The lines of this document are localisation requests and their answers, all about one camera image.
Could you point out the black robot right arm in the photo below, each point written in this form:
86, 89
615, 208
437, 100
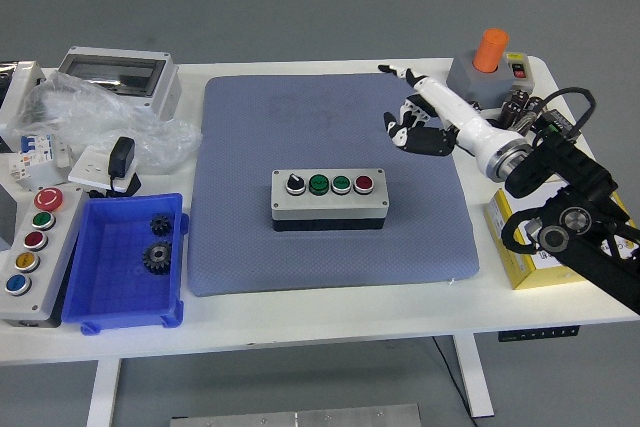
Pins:
590, 247

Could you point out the black module with green terminals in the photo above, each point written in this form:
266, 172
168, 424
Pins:
564, 122

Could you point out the red black rocker switch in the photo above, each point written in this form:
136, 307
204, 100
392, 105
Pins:
518, 70

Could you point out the white wall socket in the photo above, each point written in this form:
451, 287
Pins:
87, 168

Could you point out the white yellow cardboard box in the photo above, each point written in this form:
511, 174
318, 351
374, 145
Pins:
530, 277

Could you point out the white table leg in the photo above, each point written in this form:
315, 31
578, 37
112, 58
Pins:
102, 392
475, 377

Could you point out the grey enclosure with clear lid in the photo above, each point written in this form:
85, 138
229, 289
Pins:
166, 92

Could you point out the grey-blue padded mat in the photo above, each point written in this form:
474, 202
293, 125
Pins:
240, 147

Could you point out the grey five-button control box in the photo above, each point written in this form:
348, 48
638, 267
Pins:
55, 252

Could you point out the small black gear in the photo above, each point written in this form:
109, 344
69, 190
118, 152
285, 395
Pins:
161, 225

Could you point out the large black gear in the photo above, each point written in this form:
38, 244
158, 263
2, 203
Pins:
157, 258

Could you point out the orange cylinder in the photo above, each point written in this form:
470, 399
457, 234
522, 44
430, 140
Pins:
490, 49

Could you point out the white circuit breaker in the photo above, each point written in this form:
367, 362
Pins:
35, 147

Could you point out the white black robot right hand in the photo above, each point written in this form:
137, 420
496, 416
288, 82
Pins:
465, 117

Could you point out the grey four-button control box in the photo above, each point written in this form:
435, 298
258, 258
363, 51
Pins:
330, 208

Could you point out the clear plastic bag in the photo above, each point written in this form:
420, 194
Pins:
100, 112

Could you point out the grey metal plate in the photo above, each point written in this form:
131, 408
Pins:
300, 417

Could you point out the white electrical enclosure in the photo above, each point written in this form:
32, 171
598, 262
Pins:
20, 82

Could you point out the black table control panel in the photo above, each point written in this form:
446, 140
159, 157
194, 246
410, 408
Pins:
537, 334

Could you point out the grey switch box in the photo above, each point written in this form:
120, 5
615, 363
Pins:
462, 78

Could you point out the blue plastic bin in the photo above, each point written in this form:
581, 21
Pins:
115, 272

